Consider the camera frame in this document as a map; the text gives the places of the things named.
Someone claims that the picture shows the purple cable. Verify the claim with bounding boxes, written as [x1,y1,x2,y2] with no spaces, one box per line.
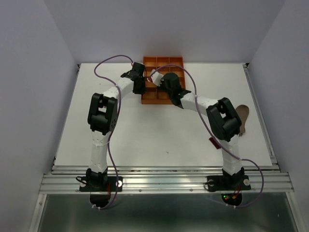
[148,64,264,210]
[91,55,135,211]

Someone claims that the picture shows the taupe maroon-cuffed sock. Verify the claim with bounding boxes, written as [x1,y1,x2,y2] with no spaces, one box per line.
[209,104,251,150]

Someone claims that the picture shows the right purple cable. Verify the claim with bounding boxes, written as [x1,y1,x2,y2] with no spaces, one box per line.
[148,64,264,210]

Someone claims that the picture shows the orange compartment tray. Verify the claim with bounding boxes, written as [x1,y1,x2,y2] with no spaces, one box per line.
[141,56,186,105]

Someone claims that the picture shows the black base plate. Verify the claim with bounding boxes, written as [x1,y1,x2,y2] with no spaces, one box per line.
[204,175,251,192]
[77,176,123,193]

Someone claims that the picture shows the aluminium rail frame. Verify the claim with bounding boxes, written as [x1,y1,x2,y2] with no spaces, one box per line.
[30,64,306,232]

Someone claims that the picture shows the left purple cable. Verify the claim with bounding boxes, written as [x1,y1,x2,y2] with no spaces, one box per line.
[91,55,135,211]

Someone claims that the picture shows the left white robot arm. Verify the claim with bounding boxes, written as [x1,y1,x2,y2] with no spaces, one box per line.
[85,62,146,190]

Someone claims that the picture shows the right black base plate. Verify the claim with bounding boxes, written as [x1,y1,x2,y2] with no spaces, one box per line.
[204,175,251,192]

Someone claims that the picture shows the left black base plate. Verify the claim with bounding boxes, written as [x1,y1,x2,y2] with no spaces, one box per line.
[77,176,123,193]

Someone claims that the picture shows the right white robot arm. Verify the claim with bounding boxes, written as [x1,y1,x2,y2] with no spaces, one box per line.
[151,72,244,192]

